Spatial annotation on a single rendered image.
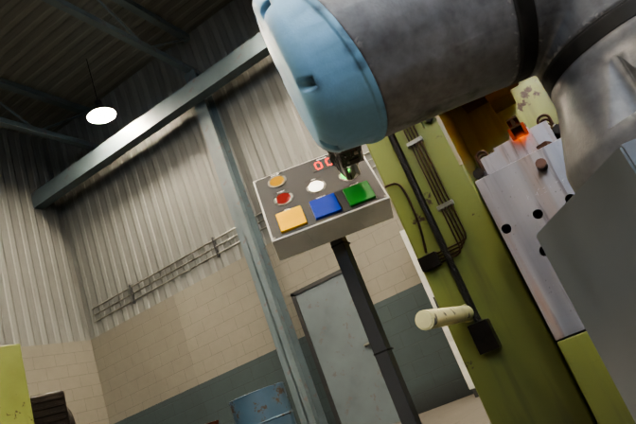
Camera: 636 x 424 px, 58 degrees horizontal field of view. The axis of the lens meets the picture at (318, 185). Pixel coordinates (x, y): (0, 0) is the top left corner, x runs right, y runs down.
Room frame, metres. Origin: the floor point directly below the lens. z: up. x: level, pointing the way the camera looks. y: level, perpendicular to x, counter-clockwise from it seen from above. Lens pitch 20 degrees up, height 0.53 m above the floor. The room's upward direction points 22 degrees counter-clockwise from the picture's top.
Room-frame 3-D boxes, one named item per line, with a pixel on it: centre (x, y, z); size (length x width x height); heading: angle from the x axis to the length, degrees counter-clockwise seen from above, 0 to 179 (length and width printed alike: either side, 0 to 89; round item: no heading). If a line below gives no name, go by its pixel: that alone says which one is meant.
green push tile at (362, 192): (1.51, -0.10, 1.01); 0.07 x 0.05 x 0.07; 94
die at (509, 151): (1.70, -0.62, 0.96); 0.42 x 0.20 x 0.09; 159
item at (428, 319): (1.55, -0.19, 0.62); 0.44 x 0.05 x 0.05; 159
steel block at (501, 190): (1.69, -0.67, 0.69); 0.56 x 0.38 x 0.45; 159
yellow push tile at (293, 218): (1.50, 0.10, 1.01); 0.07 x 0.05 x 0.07; 94
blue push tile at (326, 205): (1.50, 0.00, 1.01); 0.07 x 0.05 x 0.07; 94
